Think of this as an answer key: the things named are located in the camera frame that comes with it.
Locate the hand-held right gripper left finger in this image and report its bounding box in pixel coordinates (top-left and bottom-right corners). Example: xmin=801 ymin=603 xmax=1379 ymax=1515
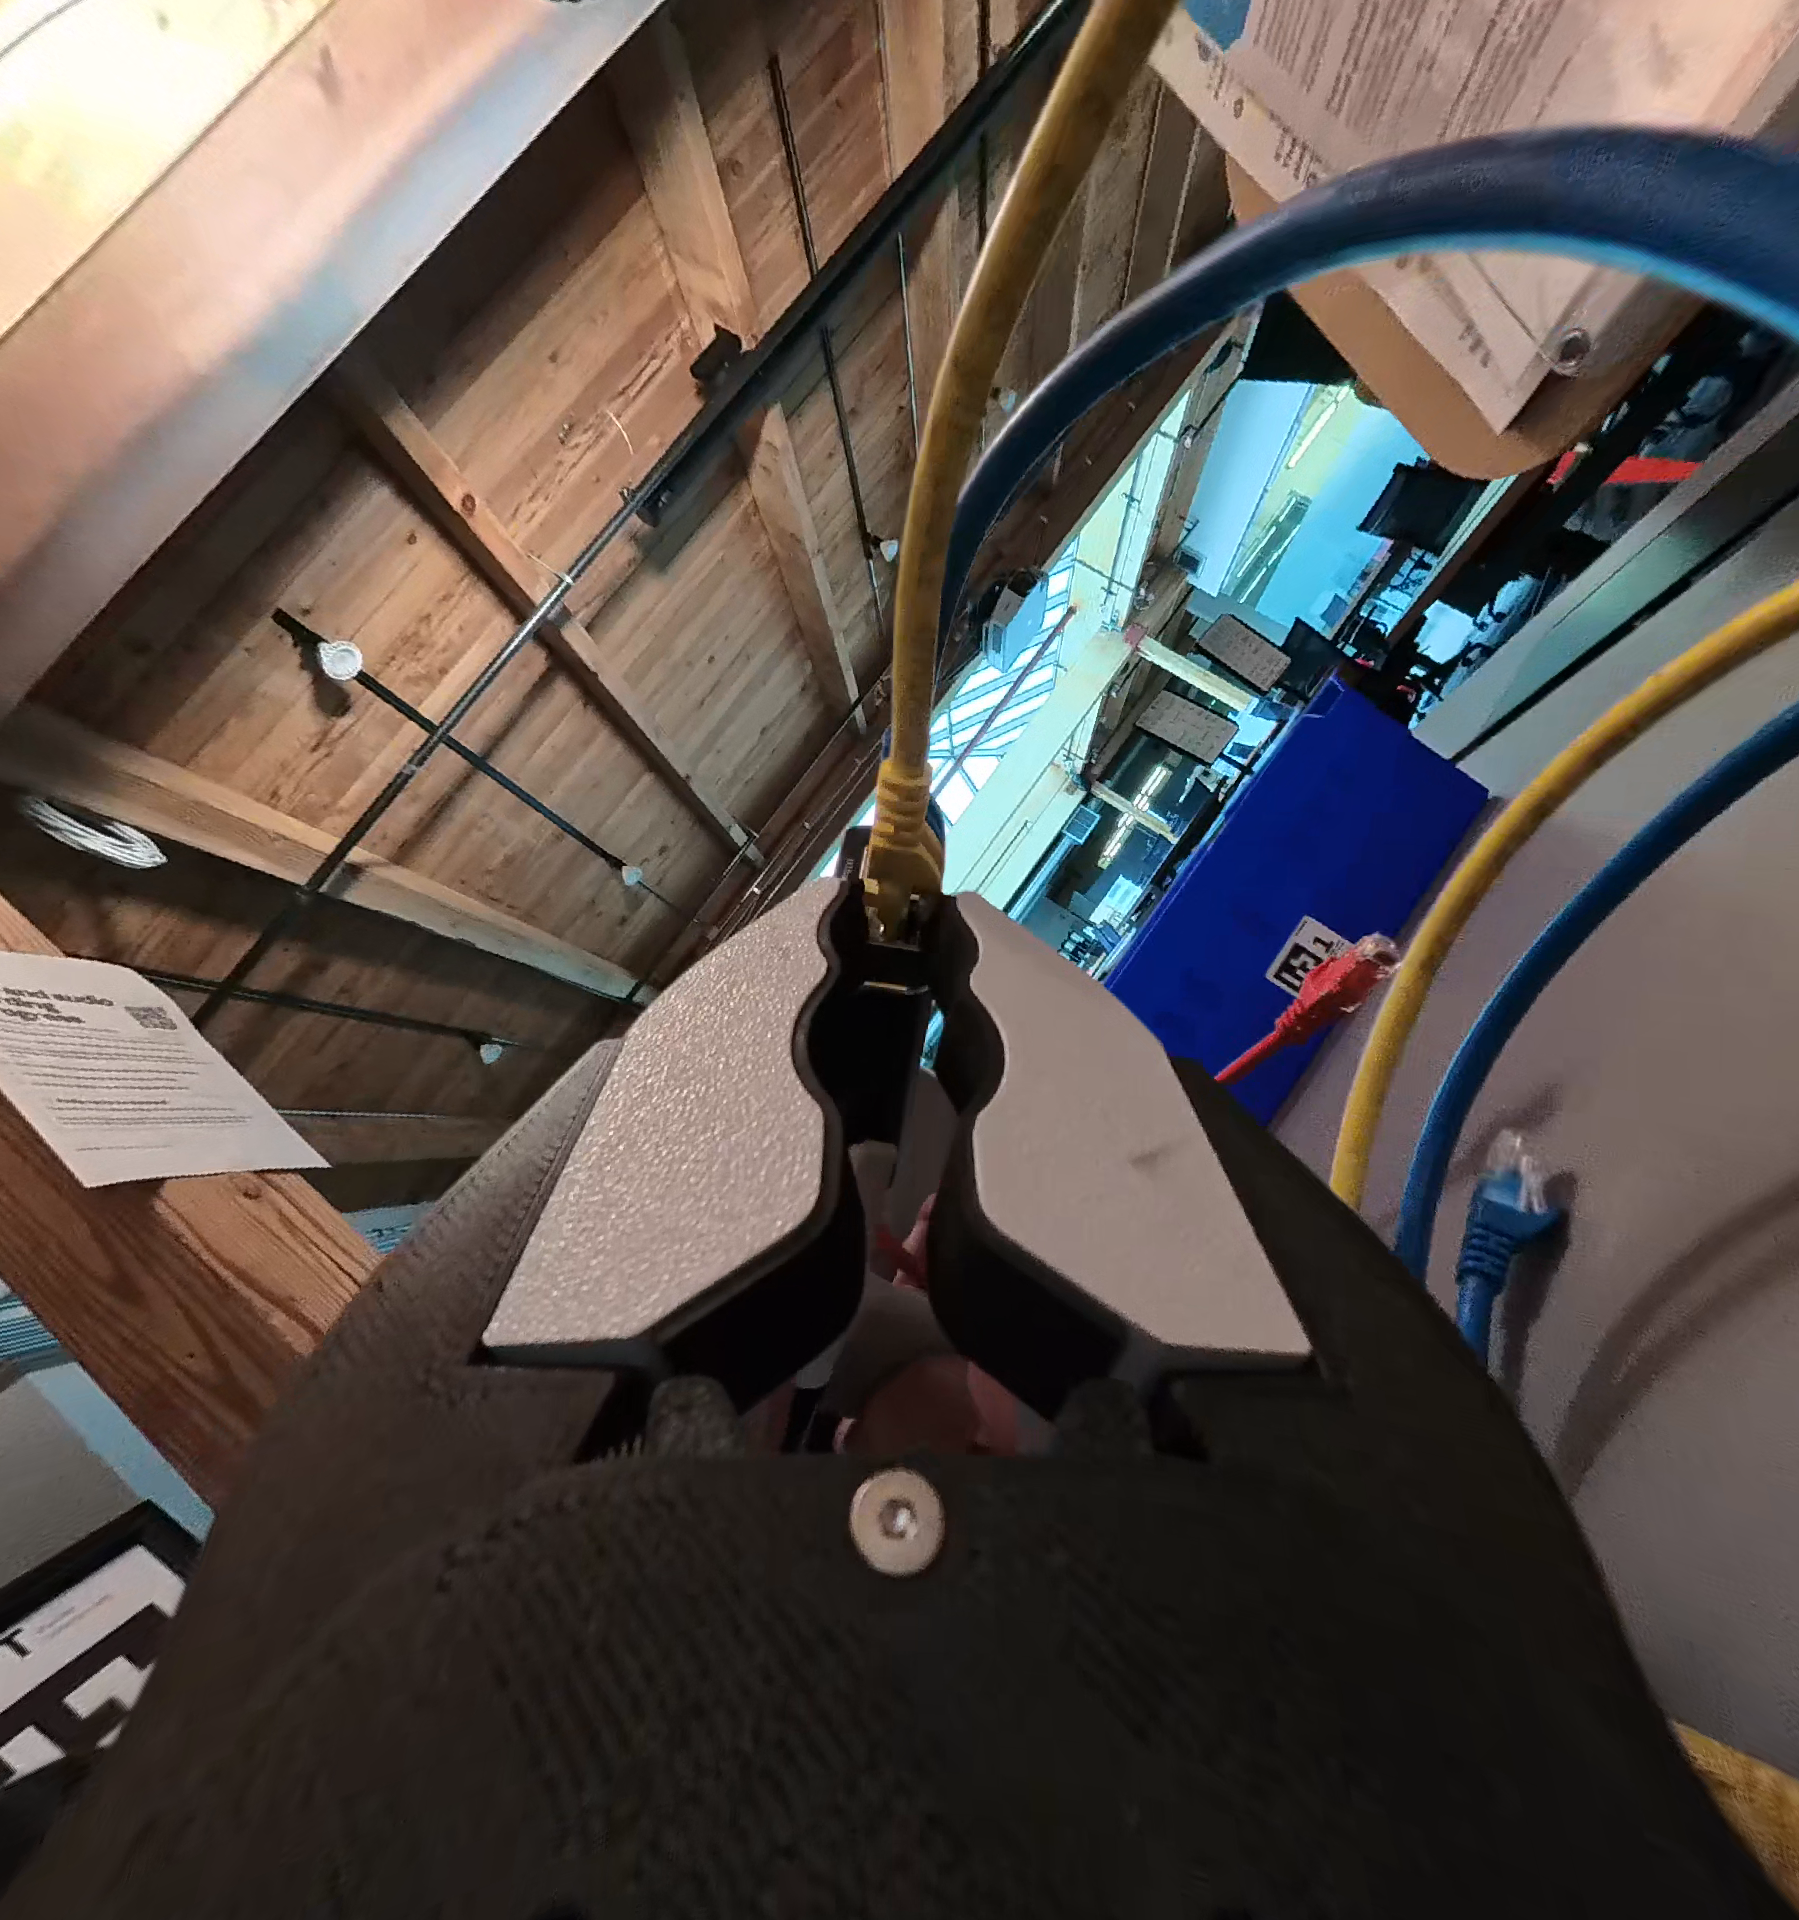
xmin=481 ymin=879 xmax=865 ymax=1414

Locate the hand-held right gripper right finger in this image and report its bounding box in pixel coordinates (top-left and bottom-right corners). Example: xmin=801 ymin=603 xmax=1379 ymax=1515
xmin=929 ymin=894 xmax=1320 ymax=1423

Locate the black network switch box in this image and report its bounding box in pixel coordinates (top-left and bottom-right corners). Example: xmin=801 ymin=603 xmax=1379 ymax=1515
xmin=835 ymin=830 xmax=936 ymax=1158

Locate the red network cable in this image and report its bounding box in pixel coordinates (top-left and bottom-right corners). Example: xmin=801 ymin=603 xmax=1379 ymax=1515
xmin=1214 ymin=931 xmax=1402 ymax=1085

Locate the blue plastic bin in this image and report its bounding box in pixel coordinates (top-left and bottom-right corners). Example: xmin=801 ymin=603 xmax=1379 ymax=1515
xmin=1100 ymin=673 xmax=1490 ymax=1128

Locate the yellow network cable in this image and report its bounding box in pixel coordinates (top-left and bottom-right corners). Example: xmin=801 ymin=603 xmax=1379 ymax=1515
xmin=862 ymin=0 xmax=1799 ymax=1920

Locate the blue network cable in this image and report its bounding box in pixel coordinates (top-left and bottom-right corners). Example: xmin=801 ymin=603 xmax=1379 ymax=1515
xmin=936 ymin=132 xmax=1799 ymax=1369

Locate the grey desk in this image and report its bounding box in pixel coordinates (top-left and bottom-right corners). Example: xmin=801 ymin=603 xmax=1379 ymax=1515
xmin=1266 ymin=360 xmax=1799 ymax=1800

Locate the black lighting track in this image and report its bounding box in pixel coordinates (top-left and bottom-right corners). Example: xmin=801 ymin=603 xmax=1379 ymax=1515
xmin=268 ymin=609 xmax=684 ymax=915

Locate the metal ceiling pipe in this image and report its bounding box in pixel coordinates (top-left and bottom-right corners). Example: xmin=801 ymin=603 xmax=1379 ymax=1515
xmin=186 ymin=479 xmax=663 ymax=1038

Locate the white printed notice sheet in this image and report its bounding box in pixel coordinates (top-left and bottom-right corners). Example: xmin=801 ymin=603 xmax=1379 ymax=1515
xmin=0 ymin=936 xmax=329 ymax=1188

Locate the wooden post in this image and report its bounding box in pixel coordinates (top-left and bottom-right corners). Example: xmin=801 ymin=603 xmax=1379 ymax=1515
xmin=0 ymin=840 xmax=390 ymax=1504

